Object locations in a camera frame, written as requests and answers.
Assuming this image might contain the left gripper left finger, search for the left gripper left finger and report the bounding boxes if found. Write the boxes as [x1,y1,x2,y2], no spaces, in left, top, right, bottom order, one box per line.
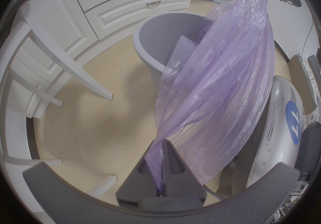
[116,140,165,206]

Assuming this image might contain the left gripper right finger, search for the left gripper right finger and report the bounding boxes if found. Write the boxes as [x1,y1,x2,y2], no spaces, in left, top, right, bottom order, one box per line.
[163,139,207,206]

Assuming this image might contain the purple plastic bag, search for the purple plastic bag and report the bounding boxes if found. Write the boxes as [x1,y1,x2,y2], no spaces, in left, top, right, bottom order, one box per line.
[144,0,275,194]

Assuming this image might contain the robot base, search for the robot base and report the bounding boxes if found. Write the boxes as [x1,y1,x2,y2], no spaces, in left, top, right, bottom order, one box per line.
[247,75,305,188]

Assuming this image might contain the pale grey trash bin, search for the pale grey trash bin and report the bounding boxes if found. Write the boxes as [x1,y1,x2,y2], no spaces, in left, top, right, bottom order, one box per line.
[133,12,213,85]

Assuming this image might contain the white chair grey cushions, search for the white chair grey cushions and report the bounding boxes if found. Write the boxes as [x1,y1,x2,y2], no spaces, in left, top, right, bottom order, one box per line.
[0,0,118,198]

